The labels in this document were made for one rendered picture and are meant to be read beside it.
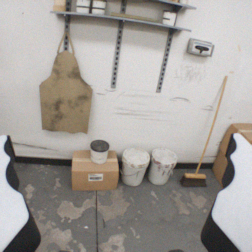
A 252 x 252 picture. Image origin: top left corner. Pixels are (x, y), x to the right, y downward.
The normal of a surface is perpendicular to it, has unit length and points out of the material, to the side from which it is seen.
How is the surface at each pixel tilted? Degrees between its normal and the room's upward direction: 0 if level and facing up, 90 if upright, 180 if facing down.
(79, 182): 91
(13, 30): 90
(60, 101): 87
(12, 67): 90
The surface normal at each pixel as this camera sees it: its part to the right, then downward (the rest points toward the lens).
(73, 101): 0.26, 0.47
